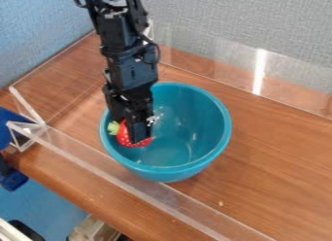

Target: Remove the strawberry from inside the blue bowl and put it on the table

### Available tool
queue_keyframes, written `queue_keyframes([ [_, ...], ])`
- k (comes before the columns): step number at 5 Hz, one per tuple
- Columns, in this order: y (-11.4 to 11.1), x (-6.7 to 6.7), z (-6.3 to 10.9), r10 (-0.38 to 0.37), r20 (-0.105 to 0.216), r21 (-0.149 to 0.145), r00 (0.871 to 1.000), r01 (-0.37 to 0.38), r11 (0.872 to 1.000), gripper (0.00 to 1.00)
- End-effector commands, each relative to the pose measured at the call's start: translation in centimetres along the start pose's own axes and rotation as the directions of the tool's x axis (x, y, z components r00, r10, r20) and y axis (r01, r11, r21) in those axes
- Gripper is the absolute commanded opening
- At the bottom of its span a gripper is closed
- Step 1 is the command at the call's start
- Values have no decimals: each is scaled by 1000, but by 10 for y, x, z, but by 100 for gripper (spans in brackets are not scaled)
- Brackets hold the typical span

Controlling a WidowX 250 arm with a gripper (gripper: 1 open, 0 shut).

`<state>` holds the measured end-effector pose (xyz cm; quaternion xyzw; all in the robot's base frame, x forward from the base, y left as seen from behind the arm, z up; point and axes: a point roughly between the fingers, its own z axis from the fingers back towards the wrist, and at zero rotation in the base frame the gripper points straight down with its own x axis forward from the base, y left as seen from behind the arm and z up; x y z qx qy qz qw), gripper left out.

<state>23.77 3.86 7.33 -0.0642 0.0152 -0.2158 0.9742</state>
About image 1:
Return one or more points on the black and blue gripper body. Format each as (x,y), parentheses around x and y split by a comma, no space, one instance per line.
(130,74)

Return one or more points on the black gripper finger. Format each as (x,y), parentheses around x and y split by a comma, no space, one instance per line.
(137,124)
(116,109)

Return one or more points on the red toy strawberry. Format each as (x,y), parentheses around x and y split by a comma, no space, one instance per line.
(117,130)

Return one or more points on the blue plastic bowl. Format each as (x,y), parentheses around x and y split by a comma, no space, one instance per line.
(190,134)

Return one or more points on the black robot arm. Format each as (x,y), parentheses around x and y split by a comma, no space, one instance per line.
(120,22)

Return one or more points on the clear acrylic left barrier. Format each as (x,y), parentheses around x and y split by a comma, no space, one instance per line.
(60,81)

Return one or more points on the clear acrylic barrier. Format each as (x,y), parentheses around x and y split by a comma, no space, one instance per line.
(149,211)
(266,74)
(60,81)

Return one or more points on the clear acrylic front barrier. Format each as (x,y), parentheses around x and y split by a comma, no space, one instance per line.
(149,211)

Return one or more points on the blue clamp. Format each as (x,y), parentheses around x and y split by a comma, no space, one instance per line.
(12,178)

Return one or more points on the clear acrylic back barrier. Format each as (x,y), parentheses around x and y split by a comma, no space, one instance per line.
(266,74)

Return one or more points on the grey white box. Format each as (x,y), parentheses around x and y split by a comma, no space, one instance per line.
(93,230)

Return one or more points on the white and black object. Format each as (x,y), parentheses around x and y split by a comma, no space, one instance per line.
(16,231)

